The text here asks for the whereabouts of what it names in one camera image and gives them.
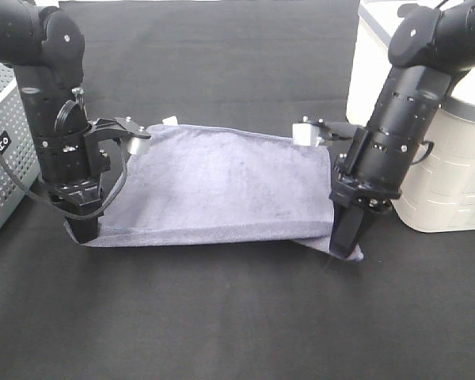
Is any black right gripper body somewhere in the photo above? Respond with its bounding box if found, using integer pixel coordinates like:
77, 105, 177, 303
329, 154, 402, 214

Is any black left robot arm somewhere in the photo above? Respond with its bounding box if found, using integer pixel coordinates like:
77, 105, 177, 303
0, 1, 110, 216

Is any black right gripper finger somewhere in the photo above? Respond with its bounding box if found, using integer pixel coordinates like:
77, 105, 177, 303
329, 205, 365, 257

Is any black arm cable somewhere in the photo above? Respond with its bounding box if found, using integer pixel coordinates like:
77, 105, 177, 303
411, 139, 435, 165
0, 118, 128, 221

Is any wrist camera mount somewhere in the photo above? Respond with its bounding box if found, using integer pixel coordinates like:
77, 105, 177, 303
84, 116, 152, 155
292, 116, 359, 146

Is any grey perforated laundry basket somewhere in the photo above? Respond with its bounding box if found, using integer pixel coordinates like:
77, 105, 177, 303
0, 63, 40, 229

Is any black table cloth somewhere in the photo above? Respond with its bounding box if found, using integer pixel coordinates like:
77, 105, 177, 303
0, 1, 475, 379

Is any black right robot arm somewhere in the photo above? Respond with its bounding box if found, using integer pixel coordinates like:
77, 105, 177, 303
329, 1, 475, 259

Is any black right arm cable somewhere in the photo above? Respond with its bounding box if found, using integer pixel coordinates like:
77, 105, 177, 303
411, 139, 435, 165

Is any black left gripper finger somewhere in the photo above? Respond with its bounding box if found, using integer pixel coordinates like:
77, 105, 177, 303
69, 213, 103, 244

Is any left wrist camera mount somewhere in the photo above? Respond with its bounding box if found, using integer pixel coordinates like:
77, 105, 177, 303
84, 116, 152, 155

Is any white lidded storage basket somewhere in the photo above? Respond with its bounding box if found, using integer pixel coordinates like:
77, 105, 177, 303
346, 1, 475, 233

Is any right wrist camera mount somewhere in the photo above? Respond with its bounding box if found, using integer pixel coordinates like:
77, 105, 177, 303
292, 116, 359, 146

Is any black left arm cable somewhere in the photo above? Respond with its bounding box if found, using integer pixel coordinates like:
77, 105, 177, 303
0, 118, 128, 221

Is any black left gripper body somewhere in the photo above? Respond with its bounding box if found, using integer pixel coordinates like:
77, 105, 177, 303
43, 176, 104, 219

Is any blue-grey microfibre towel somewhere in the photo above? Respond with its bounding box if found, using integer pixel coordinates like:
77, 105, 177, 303
63, 115, 366, 263

